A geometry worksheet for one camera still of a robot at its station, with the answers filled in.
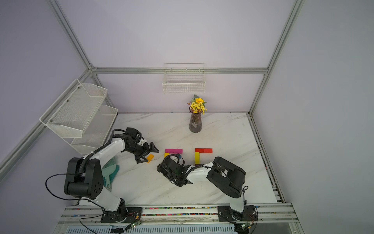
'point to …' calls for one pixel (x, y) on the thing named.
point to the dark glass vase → (195, 124)
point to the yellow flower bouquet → (197, 105)
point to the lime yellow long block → (197, 158)
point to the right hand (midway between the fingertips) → (161, 170)
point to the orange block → (149, 158)
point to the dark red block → (199, 150)
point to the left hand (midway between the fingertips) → (153, 156)
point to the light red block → (209, 150)
